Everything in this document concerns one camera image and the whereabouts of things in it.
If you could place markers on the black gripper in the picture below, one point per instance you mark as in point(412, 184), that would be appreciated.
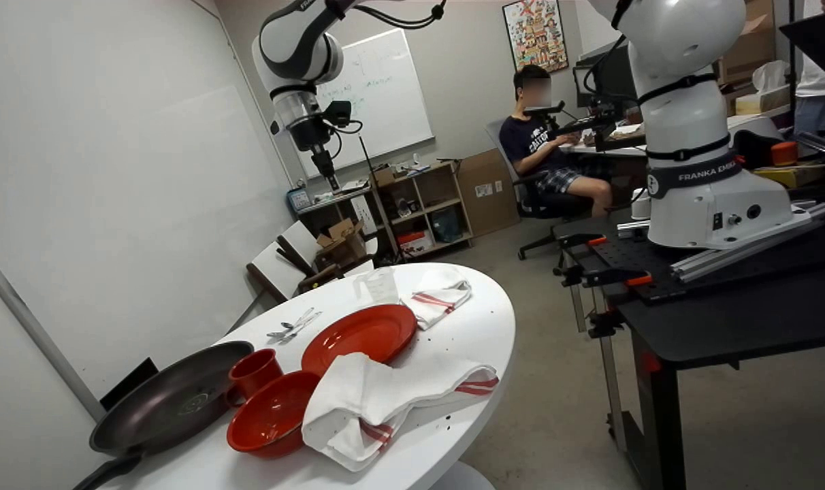
point(307, 136)

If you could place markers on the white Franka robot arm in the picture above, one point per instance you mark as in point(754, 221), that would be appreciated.
point(691, 136)

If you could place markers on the wooden folding chair white canvas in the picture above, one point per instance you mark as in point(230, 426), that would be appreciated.
point(304, 253)

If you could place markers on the whiteboard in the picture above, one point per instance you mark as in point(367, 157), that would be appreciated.
point(383, 91)

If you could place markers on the wooden shelf unit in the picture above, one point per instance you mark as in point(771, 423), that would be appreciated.
point(424, 210)

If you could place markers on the silver spoon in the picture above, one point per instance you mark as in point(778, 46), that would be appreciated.
point(289, 331)
point(304, 317)

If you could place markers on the brown cardboard box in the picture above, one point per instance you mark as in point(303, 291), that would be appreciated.
point(486, 191)

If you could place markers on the red plate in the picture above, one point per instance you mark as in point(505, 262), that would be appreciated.
point(359, 339)

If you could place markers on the white paper sheets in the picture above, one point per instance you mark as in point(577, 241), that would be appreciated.
point(438, 301)

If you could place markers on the red cup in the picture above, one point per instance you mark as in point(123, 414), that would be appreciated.
point(253, 370)

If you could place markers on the seated person dark shirt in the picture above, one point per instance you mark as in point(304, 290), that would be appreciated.
point(541, 151)

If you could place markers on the black swivel office chair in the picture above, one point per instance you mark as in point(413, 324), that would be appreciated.
point(541, 207)

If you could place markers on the white towel with red stripes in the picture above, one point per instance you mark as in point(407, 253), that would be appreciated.
point(383, 403)

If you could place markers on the red bowl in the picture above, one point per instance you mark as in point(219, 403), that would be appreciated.
point(269, 426)

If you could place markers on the black frying pan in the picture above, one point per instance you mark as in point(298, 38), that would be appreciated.
point(170, 399)

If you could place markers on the black orange bar clamp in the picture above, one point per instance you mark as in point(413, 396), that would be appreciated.
point(584, 268)
point(611, 241)

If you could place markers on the black computer monitor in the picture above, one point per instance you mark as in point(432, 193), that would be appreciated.
point(607, 80)

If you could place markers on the black robot desk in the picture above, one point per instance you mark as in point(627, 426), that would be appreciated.
point(746, 309)

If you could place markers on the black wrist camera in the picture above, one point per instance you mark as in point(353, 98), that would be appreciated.
point(339, 112)

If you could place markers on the white round pedestal table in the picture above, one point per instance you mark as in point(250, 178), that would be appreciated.
point(481, 336)

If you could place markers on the colourful wall poster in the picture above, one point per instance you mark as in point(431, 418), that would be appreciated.
point(533, 33)

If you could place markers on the black wall box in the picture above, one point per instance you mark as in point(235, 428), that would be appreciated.
point(127, 383)

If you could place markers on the grey wall rail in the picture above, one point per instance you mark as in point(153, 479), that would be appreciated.
point(31, 327)

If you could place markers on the aluminium extrusion rail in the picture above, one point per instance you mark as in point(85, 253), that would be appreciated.
point(754, 241)

